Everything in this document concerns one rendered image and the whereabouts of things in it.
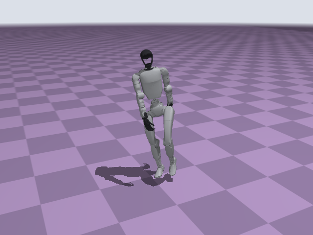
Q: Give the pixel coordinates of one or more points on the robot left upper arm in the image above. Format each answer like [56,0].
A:
[165,77]

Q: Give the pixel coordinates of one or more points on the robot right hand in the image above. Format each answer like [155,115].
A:
[147,123]

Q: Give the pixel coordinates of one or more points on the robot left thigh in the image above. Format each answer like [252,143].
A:
[168,124]

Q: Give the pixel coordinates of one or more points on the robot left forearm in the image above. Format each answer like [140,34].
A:
[169,98]

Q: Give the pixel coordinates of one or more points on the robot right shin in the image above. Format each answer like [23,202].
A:
[156,155]

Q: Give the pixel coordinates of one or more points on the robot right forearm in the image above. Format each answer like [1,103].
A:
[141,105]

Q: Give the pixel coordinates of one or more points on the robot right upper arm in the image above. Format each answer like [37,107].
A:
[136,84]

